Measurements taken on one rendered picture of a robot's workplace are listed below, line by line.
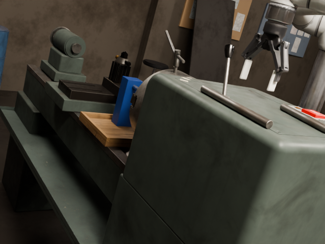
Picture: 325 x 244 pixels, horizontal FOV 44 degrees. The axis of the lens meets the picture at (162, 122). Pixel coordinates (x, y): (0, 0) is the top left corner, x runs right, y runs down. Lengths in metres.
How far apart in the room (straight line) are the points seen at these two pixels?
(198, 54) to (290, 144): 5.25
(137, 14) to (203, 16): 1.05
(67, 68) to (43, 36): 2.66
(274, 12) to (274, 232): 0.69
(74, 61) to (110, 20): 3.07
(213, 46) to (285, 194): 5.48
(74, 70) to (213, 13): 4.11
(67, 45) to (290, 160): 1.78
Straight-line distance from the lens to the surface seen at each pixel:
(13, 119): 2.70
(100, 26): 5.50
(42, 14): 5.12
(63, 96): 1.99
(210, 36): 6.34
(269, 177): 0.94
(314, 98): 1.93
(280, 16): 1.38
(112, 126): 1.85
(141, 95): 1.49
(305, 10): 1.66
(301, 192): 1.06
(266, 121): 0.98
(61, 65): 2.51
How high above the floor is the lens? 1.47
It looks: 16 degrees down
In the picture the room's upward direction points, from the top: 16 degrees clockwise
